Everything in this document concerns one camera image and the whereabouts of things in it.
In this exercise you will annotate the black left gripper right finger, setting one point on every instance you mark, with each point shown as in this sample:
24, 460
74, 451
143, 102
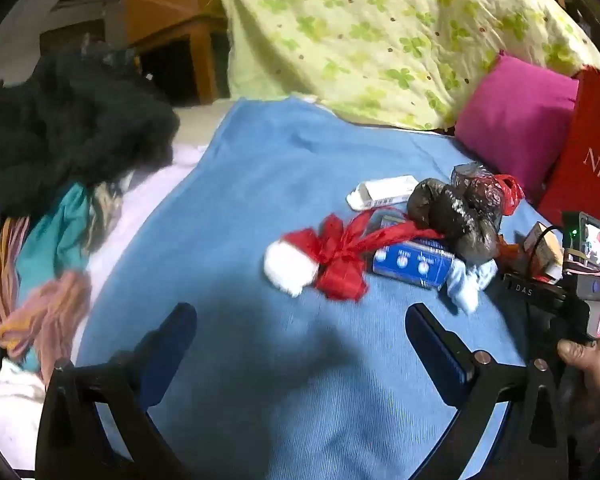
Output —
532, 442

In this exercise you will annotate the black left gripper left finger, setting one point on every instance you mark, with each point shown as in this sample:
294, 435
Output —
95, 422

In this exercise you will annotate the small red white carton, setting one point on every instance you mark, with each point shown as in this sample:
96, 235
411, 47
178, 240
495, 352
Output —
544, 252

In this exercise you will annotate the light blue bag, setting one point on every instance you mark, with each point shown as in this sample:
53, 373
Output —
464, 283

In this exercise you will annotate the white cardboard box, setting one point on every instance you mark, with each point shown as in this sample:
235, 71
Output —
381, 192

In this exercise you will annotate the person's right hand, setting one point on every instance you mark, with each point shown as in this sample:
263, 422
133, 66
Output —
581, 395

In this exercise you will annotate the pink orange scarf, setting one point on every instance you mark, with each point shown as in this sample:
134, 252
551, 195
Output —
47, 321

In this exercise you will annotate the dark crumpled plastic bags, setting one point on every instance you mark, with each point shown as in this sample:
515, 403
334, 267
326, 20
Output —
467, 211

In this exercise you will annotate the blue white medicine box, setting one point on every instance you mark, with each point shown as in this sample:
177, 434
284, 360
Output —
422, 262

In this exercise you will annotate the red Nilrich paper bag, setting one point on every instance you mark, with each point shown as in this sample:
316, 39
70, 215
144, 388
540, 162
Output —
575, 182

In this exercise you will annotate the teal garment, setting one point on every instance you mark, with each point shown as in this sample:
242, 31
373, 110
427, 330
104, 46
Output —
55, 243

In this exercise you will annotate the blue bed blanket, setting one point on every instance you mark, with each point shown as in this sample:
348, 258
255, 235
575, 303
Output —
282, 382

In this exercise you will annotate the magenta pillow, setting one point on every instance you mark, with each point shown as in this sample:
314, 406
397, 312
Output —
517, 120

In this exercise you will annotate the green clover quilt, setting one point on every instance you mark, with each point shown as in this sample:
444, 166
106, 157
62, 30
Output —
403, 63

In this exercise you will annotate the black clothing pile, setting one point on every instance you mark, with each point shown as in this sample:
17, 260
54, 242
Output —
86, 116

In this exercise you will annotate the orange wooden nightstand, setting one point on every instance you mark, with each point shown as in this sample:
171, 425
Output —
150, 24

